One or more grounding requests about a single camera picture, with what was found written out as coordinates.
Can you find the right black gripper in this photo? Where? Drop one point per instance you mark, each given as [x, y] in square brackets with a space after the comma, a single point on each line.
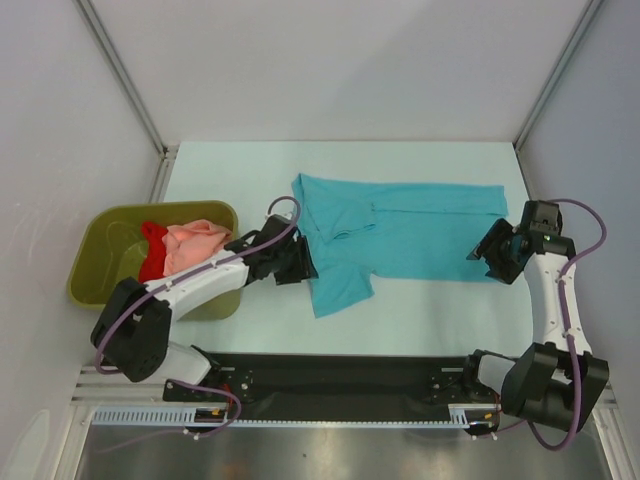
[498, 270]

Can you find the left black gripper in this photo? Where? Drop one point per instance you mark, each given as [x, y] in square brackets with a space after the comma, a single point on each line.
[302, 269]

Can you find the turquoise t shirt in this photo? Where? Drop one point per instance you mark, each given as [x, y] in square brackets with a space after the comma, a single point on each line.
[414, 231]

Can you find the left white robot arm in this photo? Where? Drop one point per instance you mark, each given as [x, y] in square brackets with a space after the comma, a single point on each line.
[132, 335]

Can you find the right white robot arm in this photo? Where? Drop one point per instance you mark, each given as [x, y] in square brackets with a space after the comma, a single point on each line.
[557, 381]

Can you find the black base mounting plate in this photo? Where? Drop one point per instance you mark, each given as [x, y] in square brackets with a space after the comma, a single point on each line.
[274, 381]

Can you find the pink t shirt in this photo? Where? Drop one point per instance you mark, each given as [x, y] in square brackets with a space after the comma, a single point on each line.
[190, 244]

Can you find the red t shirt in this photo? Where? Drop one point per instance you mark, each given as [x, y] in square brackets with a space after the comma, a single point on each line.
[152, 267]

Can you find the olive green plastic bin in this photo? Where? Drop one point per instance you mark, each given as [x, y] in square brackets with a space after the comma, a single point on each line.
[114, 247]

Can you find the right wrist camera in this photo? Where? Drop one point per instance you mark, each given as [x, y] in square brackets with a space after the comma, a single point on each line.
[541, 216]

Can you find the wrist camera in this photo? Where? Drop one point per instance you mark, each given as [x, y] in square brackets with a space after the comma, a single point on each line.
[277, 230]
[541, 216]

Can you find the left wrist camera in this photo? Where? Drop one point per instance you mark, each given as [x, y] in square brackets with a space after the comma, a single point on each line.
[277, 230]

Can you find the white slotted cable duct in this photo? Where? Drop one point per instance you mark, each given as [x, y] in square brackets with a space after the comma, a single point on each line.
[465, 416]

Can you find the right aluminium frame post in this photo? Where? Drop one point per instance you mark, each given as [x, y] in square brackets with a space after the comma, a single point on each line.
[586, 20]

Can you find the aluminium frame post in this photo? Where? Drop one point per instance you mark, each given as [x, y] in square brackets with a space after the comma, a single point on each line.
[108, 50]
[586, 20]

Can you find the left aluminium frame post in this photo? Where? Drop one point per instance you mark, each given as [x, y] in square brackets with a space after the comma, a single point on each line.
[108, 50]

